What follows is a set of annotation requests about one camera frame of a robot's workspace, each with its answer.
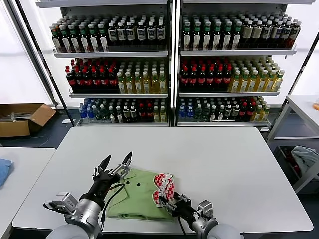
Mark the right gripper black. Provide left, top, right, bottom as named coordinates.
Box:
left=160, top=193, right=200, bottom=224

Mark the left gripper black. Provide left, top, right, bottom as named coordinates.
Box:
left=85, top=151, right=133, bottom=203

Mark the green t-shirt with print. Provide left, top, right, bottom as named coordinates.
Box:
left=106, top=167, right=176, bottom=222

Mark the cola bottle red cap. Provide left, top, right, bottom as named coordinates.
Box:
left=82, top=67, right=92, bottom=93
left=189, top=66, right=199, bottom=92
left=206, top=66, right=216, bottom=92
left=198, top=66, right=207, bottom=92
left=223, top=65, right=233, bottom=91
left=180, top=66, right=190, bottom=92
left=214, top=66, right=224, bottom=91
left=246, top=101, right=256, bottom=120
left=74, top=66, right=84, bottom=92
left=65, top=65, right=77, bottom=92
left=90, top=68, right=101, bottom=93
left=99, top=68, right=109, bottom=93
left=145, top=103, right=154, bottom=123
left=107, top=68, right=118, bottom=93
left=138, top=103, right=146, bottom=123
left=238, top=102, right=248, bottom=120

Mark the brown cardboard box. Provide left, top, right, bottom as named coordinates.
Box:
left=0, top=103, right=57, bottom=138

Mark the grey metal parts bundle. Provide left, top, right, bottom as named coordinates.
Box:
left=0, top=112, right=34, bottom=123

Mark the blue folded cloth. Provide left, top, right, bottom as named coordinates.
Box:
left=0, top=158, right=14, bottom=190

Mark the grey metal shelf rack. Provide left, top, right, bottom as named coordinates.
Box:
left=175, top=0, right=316, bottom=129
left=35, top=0, right=172, bottom=127

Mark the dark storage bin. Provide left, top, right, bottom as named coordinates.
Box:
left=275, top=145, right=304, bottom=186

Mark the dark tea bottle white label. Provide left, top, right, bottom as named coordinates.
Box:
left=59, top=24, right=71, bottom=53
left=78, top=23, right=89, bottom=53
left=88, top=23, right=99, bottom=53
left=192, top=21, right=202, bottom=50
left=51, top=24, right=62, bottom=53
left=231, top=21, right=243, bottom=50
left=212, top=21, right=222, bottom=50
left=202, top=21, right=212, bottom=50
left=222, top=21, right=232, bottom=50
left=183, top=21, right=192, bottom=50
left=68, top=24, right=80, bottom=53
left=97, top=23, right=109, bottom=53

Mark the dark bottle square white label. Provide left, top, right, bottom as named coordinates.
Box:
left=261, top=20, right=274, bottom=48
left=146, top=21, right=157, bottom=46
left=116, top=22, right=127, bottom=46
left=289, top=19, right=302, bottom=48
left=271, top=21, right=283, bottom=48
left=125, top=21, right=136, bottom=46
left=280, top=21, right=293, bottom=48
left=156, top=21, right=166, bottom=46
left=136, top=21, right=146, bottom=46
left=107, top=22, right=118, bottom=47

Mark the pale blue crumpled cloth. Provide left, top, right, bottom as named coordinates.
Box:
left=291, top=145, right=319, bottom=181

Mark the black slanted pole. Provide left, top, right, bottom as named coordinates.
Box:
left=14, top=0, right=76, bottom=126

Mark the dark bottle beige label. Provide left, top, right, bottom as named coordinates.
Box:
left=251, top=20, right=264, bottom=48
left=241, top=21, right=253, bottom=48

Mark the dark slanted pole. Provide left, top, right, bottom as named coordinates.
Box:
left=286, top=29, right=319, bottom=97

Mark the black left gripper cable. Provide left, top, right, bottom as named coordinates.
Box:
left=99, top=183, right=126, bottom=231

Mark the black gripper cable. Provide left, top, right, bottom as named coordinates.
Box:
left=99, top=183, right=126, bottom=231
left=177, top=216, right=188, bottom=236

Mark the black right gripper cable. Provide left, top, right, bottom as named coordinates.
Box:
left=177, top=216, right=188, bottom=236

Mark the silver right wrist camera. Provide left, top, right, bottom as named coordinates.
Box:
left=197, top=200, right=214, bottom=217

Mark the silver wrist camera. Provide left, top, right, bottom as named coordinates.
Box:
left=43, top=191, right=77, bottom=215
left=197, top=200, right=214, bottom=217

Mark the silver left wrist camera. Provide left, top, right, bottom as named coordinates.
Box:
left=43, top=191, right=77, bottom=215

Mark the grey slanted frame pole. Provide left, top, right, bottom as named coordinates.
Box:
left=5, top=0, right=58, bottom=108

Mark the white side table grey frame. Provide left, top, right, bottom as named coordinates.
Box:
left=266, top=94, right=319, bottom=194

